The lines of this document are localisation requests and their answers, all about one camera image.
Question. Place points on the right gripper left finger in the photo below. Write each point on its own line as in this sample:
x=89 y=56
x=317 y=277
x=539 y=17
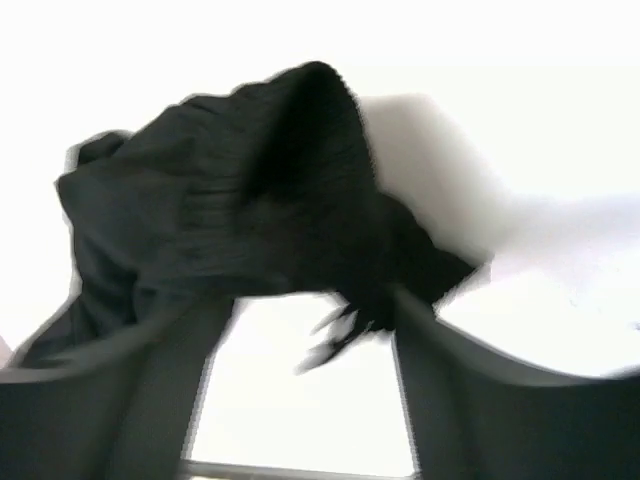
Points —
x=115 y=408

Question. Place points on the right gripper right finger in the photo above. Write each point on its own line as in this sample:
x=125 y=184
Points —
x=476 y=414

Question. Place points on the black trousers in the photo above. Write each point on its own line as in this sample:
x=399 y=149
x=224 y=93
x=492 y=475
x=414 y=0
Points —
x=270 y=190

